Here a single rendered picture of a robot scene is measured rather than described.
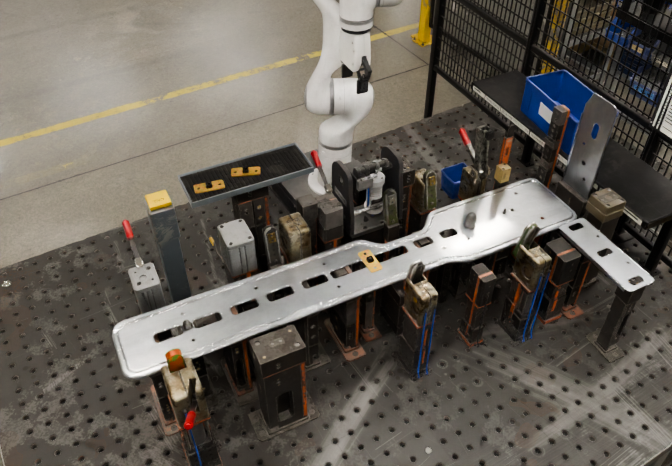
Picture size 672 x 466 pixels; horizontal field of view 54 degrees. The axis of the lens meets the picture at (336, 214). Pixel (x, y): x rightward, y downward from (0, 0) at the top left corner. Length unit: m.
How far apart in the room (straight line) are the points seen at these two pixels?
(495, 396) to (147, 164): 2.62
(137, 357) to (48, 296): 0.71
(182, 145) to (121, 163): 0.37
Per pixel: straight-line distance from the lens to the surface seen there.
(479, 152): 2.05
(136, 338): 1.75
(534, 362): 2.09
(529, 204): 2.12
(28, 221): 3.81
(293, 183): 2.42
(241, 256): 1.80
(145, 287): 1.78
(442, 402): 1.95
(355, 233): 1.99
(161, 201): 1.86
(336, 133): 2.24
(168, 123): 4.31
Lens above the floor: 2.33
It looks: 42 degrees down
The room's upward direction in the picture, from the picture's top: straight up
